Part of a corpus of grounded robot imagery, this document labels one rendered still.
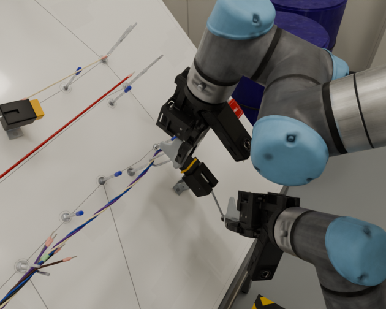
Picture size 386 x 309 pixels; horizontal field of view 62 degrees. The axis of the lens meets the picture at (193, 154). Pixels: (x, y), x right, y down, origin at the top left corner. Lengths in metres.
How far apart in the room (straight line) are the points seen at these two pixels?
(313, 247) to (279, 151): 0.19
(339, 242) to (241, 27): 0.28
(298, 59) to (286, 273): 1.51
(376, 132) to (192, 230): 0.51
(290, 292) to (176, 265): 1.14
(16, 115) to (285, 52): 0.40
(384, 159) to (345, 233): 2.14
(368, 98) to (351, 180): 2.02
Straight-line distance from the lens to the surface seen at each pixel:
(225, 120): 0.54
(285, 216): 0.52
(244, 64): 0.44
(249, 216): 0.59
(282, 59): 0.43
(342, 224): 0.45
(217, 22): 0.43
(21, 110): 0.57
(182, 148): 0.57
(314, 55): 0.44
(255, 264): 0.61
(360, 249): 0.43
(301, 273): 1.85
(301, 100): 0.34
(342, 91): 0.33
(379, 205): 2.27
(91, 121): 0.67
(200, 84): 0.47
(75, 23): 0.76
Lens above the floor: 1.62
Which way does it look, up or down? 45 degrees down
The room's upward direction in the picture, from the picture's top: 2 degrees counter-clockwise
